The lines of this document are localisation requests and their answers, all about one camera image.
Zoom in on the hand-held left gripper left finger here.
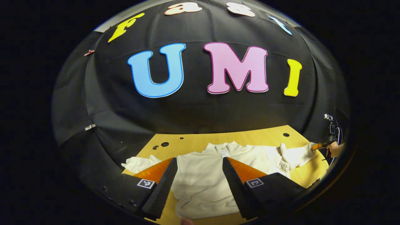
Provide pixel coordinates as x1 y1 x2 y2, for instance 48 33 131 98
99 157 178 221

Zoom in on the black backdrop cloth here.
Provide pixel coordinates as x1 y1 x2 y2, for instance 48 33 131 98
52 0 352 188

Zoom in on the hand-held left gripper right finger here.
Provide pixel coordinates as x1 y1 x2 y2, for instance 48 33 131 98
222 157 308 220

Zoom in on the white sweatshirt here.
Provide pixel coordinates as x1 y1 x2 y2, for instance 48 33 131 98
121 141 318 219

